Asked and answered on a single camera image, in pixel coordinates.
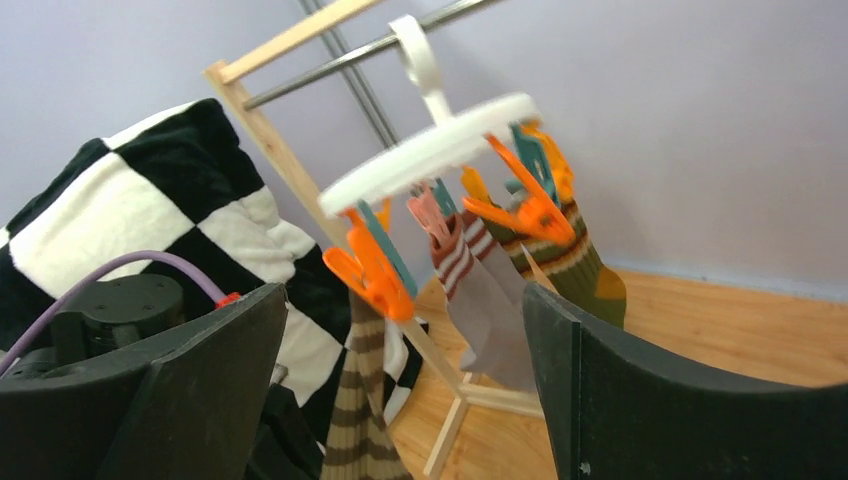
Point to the yellow clothes peg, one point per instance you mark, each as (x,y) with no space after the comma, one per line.
(561,171)

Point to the pink clothes peg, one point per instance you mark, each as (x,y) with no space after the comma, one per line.
(428,214)

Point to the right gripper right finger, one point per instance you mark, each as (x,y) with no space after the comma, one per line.
(619,407)

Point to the white round clip hanger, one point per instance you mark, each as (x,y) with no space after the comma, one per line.
(452,141)

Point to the wooden clothes rack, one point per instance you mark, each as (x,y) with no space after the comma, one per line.
(226,79)

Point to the orange clothes peg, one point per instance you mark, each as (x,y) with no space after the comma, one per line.
(367,271)
(535,215)

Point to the green striped sock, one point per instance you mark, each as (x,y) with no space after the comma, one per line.
(575,269)

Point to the black white checkered blanket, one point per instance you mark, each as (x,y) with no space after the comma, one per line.
(179,182)

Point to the grey sock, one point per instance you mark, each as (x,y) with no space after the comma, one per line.
(493,258)
(490,324)

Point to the teal clothes peg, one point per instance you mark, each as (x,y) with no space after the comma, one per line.
(532,155)

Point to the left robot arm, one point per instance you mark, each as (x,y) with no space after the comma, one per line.
(104,317)

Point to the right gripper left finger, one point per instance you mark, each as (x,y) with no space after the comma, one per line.
(182,404)

